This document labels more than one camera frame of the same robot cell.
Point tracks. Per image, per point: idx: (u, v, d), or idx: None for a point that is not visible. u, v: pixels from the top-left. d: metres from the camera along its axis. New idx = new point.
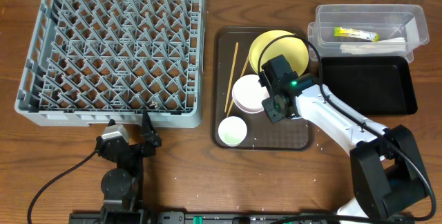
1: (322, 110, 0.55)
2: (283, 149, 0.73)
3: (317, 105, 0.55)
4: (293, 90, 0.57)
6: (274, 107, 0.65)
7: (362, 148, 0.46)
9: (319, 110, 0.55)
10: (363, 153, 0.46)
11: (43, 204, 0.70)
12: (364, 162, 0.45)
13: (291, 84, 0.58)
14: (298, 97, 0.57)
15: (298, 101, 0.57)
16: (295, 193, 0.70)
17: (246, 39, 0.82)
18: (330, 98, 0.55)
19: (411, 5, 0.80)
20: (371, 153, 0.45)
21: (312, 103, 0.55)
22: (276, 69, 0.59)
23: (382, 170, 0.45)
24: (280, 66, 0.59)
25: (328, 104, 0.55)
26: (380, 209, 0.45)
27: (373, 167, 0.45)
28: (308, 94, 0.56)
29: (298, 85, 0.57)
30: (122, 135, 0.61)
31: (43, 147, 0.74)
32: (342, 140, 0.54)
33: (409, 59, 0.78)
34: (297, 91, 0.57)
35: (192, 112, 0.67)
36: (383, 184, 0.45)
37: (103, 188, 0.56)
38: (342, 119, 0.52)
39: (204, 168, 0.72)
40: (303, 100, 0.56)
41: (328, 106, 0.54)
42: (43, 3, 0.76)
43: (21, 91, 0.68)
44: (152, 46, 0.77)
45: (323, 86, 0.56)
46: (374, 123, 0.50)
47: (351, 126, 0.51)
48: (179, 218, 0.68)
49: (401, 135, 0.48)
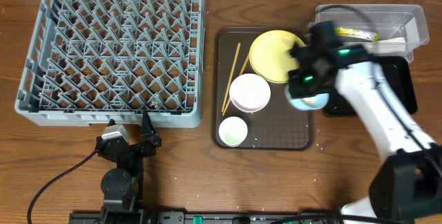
1: (367, 95, 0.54)
2: (282, 149, 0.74)
3: (364, 88, 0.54)
4: (340, 59, 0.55)
6: (299, 81, 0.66)
7: (402, 158, 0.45)
9: (364, 93, 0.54)
10: (401, 161, 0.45)
11: (43, 204, 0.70)
12: (399, 172, 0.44)
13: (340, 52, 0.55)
14: (342, 70, 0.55)
15: (344, 75, 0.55)
16: (295, 193, 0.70)
17: (246, 40, 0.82)
18: (380, 86, 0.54)
19: (411, 5, 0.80)
20: (410, 166, 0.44)
21: (358, 84, 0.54)
22: (324, 33, 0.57)
23: (413, 182, 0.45)
24: (331, 30, 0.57)
25: (376, 90, 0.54)
26: (394, 214, 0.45)
27: (406, 180, 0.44)
28: (358, 72, 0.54)
29: (348, 54, 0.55)
30: (122, 135, 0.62)
31: (43, 147, 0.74)
32: (378, 131, 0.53)
33: (409, 59, 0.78)
34: (344, 61, 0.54)
35: (192, 112, 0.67)
36: (409, 195, 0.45)
37: (103, 187, 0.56)
38: (387, 111, 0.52)
39: (204, 168, 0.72)
40: (349, 75, 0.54)
41: (376, 93, 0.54)
42: (43, 3, 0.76)
43: (21, 91, 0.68)
44: (152, 46, 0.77)
45: (375, 69, 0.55)
46: (421, 134, 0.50)
47: (397, 128, 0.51)
48: (179, 218, 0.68)
49: None
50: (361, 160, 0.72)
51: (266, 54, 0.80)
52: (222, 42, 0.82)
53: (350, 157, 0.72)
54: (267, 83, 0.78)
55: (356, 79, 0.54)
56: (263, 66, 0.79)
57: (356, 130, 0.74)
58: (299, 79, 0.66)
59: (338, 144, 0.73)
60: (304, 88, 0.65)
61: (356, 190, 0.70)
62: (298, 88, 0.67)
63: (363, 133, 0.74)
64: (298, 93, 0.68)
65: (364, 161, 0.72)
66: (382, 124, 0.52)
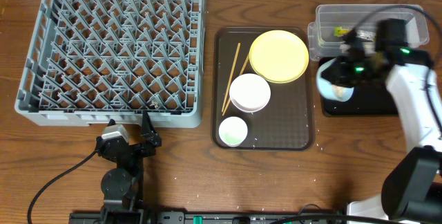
1: (415, 94, 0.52)
2: (283, 149, 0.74)
3: (414, 86, 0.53)
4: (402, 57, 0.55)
6: (342, 71, 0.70)
7: (428, 153, 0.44)
9: (413, 92, 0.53)
10: (426, 155, 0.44)
11: (43, 204, 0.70)
12: (421, 164, 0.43)
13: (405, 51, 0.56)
14: (400, 68, 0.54)
15: (400, 72, 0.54)
16: (295, 192, 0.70)
17: (247, 40, 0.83)
18: (430, 88, 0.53)
19: (411, 5, 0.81)
20: (435, 161, 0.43)
21: (409, 82, 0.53)
22: None
23: (431, 180, 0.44)
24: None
25: (425, 92, 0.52)
26: (400, 207, 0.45)
27: (427, 173, 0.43)
28: (412, 72, 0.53)
29: (409, 54, 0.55)
30: (122, 135, 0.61)
31: (43, 147, 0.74)
32: (412, 125, 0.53)
33: None
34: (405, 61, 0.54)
35: (192, 112, 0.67)
36: (423, 191, 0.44)
37: (103, 188, 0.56)
38: (429, 113, 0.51)
39: (204, 167, 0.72)
40: (404, 72, 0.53)
41: (424, 94, 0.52)
42: (43, 3, 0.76)
43: (21, 91, 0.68)
44: (152, 46, 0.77)
45: (429, 74, 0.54)
46: None
47: (432, 128, 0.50)
48: (179, 218, 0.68)
49: None
50: (361, 160, 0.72)
51: (266, 53, 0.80)
52: (223, 42, 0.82)
53: (350, 157, 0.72)
54: (266, 82, 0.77)
55: (407, 77, 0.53)
56: (262, 65, 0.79)
57: (357, 130, 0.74)
58: (342, 70, 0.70)
59: (338, 144, 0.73)
60: (344, 77, 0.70)
61: (356, 190, 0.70)
62: (335, 77, 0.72)
63: (363, 133, 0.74)
64: (334, 81, 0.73)
65: (364, 161, 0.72)
66: (420, 120, 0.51)
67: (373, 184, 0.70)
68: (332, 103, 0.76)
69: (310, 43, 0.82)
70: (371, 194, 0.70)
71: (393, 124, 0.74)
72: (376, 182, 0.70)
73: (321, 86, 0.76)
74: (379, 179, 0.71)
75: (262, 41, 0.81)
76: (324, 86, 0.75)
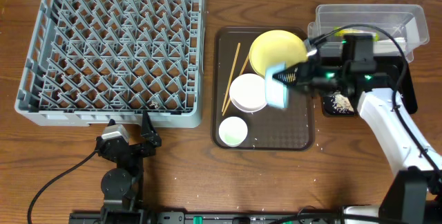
1: (387, 118, 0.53)
2: (283, 149, 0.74)
3: (382, 110, 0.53)
4: (363, 85, 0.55)
6: (359, 57, 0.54)
7: (413, 173, 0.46)
9: (386, 117, 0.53)
10: (411, 175, 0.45)
11: (42, 204, 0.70)
12: (409, 187, 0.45)
13: (366, 78, 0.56)
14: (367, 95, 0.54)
15: (366, 99, 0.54)
16: (295, 192, 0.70)
17: (247, 40, 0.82)
18: (398, 108, 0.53)
19: (411, 5, 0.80)
20: (420, 184, 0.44)
21: (378, 106, 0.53)
22: (356, 51, 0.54)
23: (423, 198, 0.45)
24: (364, 48, 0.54)
25: (394, 112, 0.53)
26: None
27: (416, 195, 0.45)
28: (378, 95, 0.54)
29: (370, 80, 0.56)
30: (122, 135, 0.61)
31: (43, 147, 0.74)
32: (392, 148, 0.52)
33: (409, 59, 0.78)
34: (366, 88, 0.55)
35: (192, 112, 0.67)
36: (418, 210, 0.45)
37: (103, 188, 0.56)
38: (405, 134, 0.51)
39: (204, 167, 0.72)
40: (374, 101, 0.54)
41: (394, 115, 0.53)
42: (43, 3, 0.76)
43: (21, 91, 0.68)
44: (152, 46, 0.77)
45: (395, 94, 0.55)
46: (435, 155, 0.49)
47: (410, 146, 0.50)
48: (179, 218, 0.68)
49: None
50: (361, 160, 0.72)
51: (268, 54, 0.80)
52: (222, 42, 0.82)
53: (351, 157, 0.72)
54: None
55: (375, 102, 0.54)
56: (263, 65, 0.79)
57: (356, 131, 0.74)
58: (358, 59, 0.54)
59: (338, 144, 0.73)
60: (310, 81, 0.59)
61: (356, 190, 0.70)
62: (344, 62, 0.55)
63: (362, 133, 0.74)
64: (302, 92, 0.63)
65: (364, 161, 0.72)
66: (396, 141, 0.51)
67: (373, 185, 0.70)
68: (332, 103, 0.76)
69: None
70: (371, 195, 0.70)
71: None
72: (376, 183, 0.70)
73: (272, 92, 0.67)
74: (379, 179, 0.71)
75: (264, 40, 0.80)
76: (277, 97, 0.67)
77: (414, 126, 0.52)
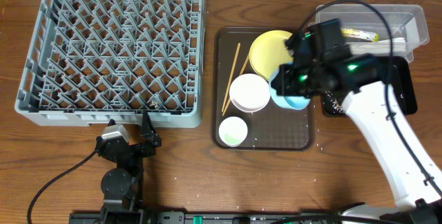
1: (382, 128, 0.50)
2: (283, 149, 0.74)
3: (376, 117, 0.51)
4: (346, 76, 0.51)
6: (330, 45, 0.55)
7: (423, 212, 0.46)
9: (383, 129, 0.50)
10: (423, 215, 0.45)
11: (42, 204, 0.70)
12: None
13: (349, 69, 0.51)
14: (353, 89, 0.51)
15: (353, 100, 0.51)
16: (295, 192, 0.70)
17: (246, 40, 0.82)
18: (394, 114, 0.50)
19: (411, 5, 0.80)
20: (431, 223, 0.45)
21: (372, 115, 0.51)
22: (326, 39, 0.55)
23: None
24: (333, 35, 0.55)
25: (390, 119, 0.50)
26: None
27: None
28: (370, 97, 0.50)
29: (353, 69, 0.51)
30: (122, 135, 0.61)
31: (43, 147, 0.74)
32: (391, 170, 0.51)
33: (409, 59, 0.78)
34: (349, 79, 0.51)
35: (192, 112, 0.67)
36: None
37: (103, 188, 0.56)
38: (404, 153, 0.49)
39: (204, 167, 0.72)
40: (367, 113, 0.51)
41: (390, 124, 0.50)
42: (43, 3, 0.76)
43: (21, 91, 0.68)
44: (152, 46, 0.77)
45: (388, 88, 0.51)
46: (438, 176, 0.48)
47: (411, 171, 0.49)
48: (179, 218, 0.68)
49: None
50: (361, 160, 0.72)
51: (266, 53, 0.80)
52: (222, 42, 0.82)
53: (351, 157, 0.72)
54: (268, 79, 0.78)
55: (368, 113, 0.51)
56: (263, 64, 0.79)
57: (356, 130, 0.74)
58: (331, 47, 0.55)
59: (338, 144, 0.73)
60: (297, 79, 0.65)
61: (356, 190, 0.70)
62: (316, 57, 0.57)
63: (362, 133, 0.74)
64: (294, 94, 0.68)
65: (364, 161, 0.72)
66: (398, 166, 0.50)
67: (373, 185, 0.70)
68: (332, 103, 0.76)
69: None
70: (371, 195, 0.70)
71: None
72: (376, 183, 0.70)
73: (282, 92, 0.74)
74: (379, 179, 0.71)
75: (262, 42, 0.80)
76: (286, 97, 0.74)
77: (413, 138, 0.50)
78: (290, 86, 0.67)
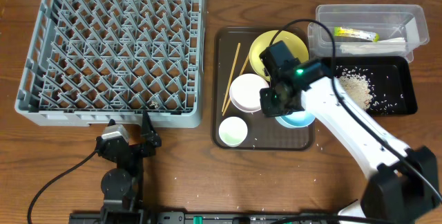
1: (334, 113, 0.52)
2: (283, 149, 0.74)
3: (329, 106, 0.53)
4: (296, 80, 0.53)
6: (281, 61, 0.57)
7: (382, 174, 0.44)
9: (331, 112, 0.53)
10: (384, 178, 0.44)
11: (42, 204, 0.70)
12: (384, 187, 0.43)
13: (298, 72, 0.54)
14: (304, 90, 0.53)
15: (305, 97, 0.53)
16: (295, 192, 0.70)
17: (246, 40, 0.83)
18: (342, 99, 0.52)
19: (411, 5, 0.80)
20: (393, 180, 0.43)
21: (324, 103, 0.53)
22: (276, 56, 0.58)
23: (400, 192, 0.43)
24: (282, 53, 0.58)
25: (341, 105, 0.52)
26: None
27: (394, 193, 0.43)
28: (317, 90, 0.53)
29: (304, 71, 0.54)
30: (122, 135, 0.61)
31: (43, 147, 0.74)
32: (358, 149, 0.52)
33: (409, 59, 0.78)
34: (302, 83, 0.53)
35: (192, 112, 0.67)
36: (399, 204, 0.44)
37: (103, 188, 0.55)
38: (359, 129, 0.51)
39: (204, 167, 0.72)
40: (310, 96, 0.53)
41: (341, 109, 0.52)
42: (43, 3, 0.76)
43: (21, 91, 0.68)
44: (152, 46, 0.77)
45: (335, 84, 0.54)
46: (395, 142, 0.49)
47: (372, 142, 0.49)
48: (179, 218, 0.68)
49: (423, 156, 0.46)
50: None
51: None
52: (222, 43, 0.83)
53: (351, 157, 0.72)
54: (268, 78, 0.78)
55: (318, 100, 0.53)
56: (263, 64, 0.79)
57: None
58: (282, 63, 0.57)
59: (338, 144, 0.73)
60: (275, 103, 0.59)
61: (356, 190, 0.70)
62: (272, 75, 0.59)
63: None
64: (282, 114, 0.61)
65: None
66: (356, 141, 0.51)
67: None
68: None
69: (310, 43, 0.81)
70: None
71: (394, 124, 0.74)
72: None
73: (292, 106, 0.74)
74: None
75: (262, 41, 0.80)
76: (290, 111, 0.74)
77: (360, 114, 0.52)
78: (274, 108, 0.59)
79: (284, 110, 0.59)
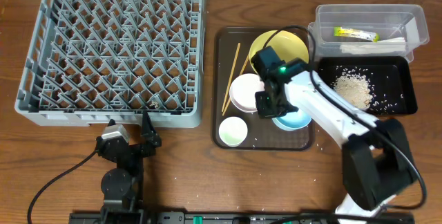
1: (312, 101, 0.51)
2: (283, 149, 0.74)
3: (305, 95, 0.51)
4: (280, 77, 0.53)
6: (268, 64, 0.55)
7: (353, 142, 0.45)
9: (311, 100, 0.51)
10: (354, 144, 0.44)
11: (42, 204, 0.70)
12: (356, 155, 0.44)
13: (280, 70, 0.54)
14: (287, 84, 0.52)
15: (288, 89, 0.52)
16: (295, 192, 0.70)
17: (246, 40, 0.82)
18: (320, 86, 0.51)
19: (411, 5, 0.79)
20: (364, 148, 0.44)
21: (302, 92, 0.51)
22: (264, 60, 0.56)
23: (372, 160, 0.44)
24: (269, 55, 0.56)
25: (318, 92, 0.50)
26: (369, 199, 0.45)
27: (365, 162, 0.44)
28: (298, 81, 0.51)
29: (286, 70, 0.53)
30: (122, 135, 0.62)
31: (43, 147, 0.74)
32: (330, 125, 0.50)
33: (409, 59, 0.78)
34: (286, 78, 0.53)
35: (192, 112, 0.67)
36: (373, 171, 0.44)
37: (103, 188, 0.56)
38: (331, 106, 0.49)
39: (204, 167, 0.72)
40: (293, 88, 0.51)
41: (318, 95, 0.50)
42: (43, 3, 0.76)
43: (21, 91, 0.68)
44: (152, 46, 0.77)
45: (313, 73, 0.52)
46: (365, 114, 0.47)
47: (342, 117, 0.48)
48: (179, 218, 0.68)
49: (392, 127, 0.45)
50: None
51: None
52: (222, 42, 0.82)
53: None
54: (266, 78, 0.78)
55: (298, 90, 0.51)
56: None
57: None
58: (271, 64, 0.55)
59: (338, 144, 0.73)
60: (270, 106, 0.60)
61: None
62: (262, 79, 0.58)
63: None
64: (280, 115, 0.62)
65: None
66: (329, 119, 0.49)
67: None
68: None
69: (310, 43, 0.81)
70: None
71: None
72: None
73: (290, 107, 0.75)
74: None
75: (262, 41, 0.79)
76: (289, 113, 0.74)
77: (335, 96, 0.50)
78: (268, 110, 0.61)
79: (277, 112, 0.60)
